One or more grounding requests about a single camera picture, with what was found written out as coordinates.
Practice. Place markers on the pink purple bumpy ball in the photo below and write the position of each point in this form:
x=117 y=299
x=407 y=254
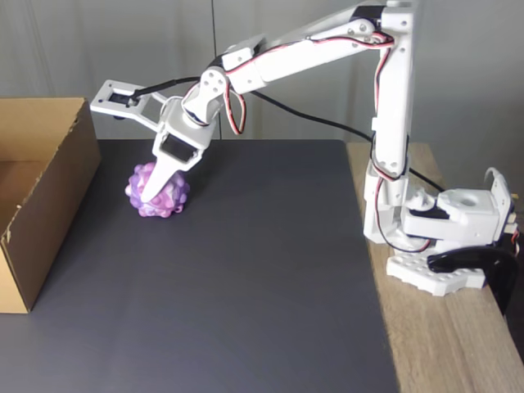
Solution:
x=168 y=200

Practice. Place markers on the brown cardboard box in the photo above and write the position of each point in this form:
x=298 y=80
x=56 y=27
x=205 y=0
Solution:
x=53 y=196

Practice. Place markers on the dark grey table mat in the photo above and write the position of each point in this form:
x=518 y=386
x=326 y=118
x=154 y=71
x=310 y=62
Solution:
x=204 y=294

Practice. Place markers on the white panelled cabinet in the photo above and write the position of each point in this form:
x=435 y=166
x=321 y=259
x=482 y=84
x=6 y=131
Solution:
x=82 y=49

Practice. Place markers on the black table clamp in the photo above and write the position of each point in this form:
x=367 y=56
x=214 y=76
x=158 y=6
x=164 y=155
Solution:
x=497 y=270

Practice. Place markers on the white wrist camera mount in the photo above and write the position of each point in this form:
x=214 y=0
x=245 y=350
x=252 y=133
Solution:
x=100 y=102

